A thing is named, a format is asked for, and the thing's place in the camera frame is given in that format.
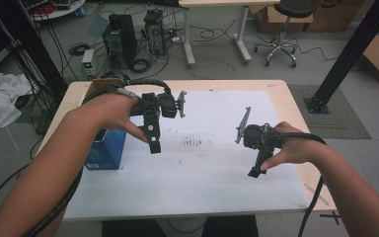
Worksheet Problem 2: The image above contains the grey cable plug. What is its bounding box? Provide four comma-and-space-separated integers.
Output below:
115, 87, 140, 99

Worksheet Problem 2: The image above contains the grey floor mat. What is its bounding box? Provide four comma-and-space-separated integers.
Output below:
287, 83, 373, 140

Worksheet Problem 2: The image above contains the blue cardboard box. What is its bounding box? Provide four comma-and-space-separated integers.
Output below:
83, 78, 127, 171

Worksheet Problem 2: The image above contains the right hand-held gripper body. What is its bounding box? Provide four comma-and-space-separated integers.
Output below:
234, 106, 282, 153

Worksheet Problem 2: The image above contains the white power supply unit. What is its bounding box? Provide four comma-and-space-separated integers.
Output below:
81, 48, 96, 78

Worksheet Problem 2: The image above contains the round white table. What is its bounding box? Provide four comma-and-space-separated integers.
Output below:
29, 0, 87, 22

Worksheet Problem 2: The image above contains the small black computer tower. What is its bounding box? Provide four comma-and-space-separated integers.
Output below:
143, 9, 166, 56

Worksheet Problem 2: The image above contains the large black computer tower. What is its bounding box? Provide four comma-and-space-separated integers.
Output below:
102, 13, 138, 70

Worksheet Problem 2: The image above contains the black aluminium post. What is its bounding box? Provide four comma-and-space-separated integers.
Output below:
304, 0, 379, 115

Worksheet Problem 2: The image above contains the small black cable coil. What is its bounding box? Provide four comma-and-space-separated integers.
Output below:
68, 42, 91, 56

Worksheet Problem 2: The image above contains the person's right hand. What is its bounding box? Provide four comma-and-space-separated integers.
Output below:
260, 120, 324, 172

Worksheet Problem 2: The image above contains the white table mat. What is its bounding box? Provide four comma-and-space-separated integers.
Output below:
62, 89, 311, 221

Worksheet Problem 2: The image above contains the white-legged desk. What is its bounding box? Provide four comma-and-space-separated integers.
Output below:
178, 0, 281, 68

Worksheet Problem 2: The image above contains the thick black cable coil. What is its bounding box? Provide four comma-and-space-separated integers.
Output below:
130, 58, 152, 74

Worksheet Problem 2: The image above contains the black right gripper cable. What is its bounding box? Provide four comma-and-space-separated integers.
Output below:
269, 130, 328, 237

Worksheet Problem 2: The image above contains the black corrugated left gripper cable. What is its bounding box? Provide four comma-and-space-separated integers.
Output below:
23, 78, 173, 237

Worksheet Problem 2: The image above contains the black post with cable bundle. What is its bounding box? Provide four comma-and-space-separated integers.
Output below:
0, 0, 68, 100

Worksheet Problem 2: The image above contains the black swivel stool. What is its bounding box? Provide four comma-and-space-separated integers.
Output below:
254, 0, 315, 68

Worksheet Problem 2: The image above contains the large brown cardboard box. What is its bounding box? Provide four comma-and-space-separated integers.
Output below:
304, 0, 364, 34

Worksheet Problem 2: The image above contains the white cloth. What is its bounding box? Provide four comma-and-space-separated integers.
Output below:
0, 72, 33, 132

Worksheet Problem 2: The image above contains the person's left hand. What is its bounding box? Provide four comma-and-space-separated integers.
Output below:
75, 93, 150, 144

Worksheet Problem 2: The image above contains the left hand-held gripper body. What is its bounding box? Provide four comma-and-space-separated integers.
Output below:
129, 90, 189, 120

